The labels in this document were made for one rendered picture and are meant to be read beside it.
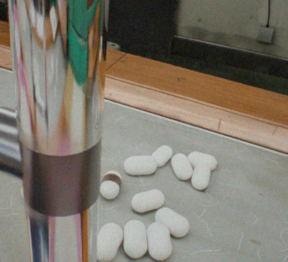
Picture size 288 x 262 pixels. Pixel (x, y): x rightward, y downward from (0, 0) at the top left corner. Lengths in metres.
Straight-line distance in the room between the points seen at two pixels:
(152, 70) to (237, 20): 1.88
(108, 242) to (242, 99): 0.31
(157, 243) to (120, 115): 0.23
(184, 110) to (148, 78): 0.08
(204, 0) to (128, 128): 1.99
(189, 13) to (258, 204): 2.12
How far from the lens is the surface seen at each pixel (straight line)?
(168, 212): 0.39
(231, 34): 2.51
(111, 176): 0.42
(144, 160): 0.44
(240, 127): 0.54
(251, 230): 0.42
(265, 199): 0.46
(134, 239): 0.36
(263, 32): 2.44
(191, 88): 0.58
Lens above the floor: 1.04
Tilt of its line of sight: 32 degrees down
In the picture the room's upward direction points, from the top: 6 degrees clockwise
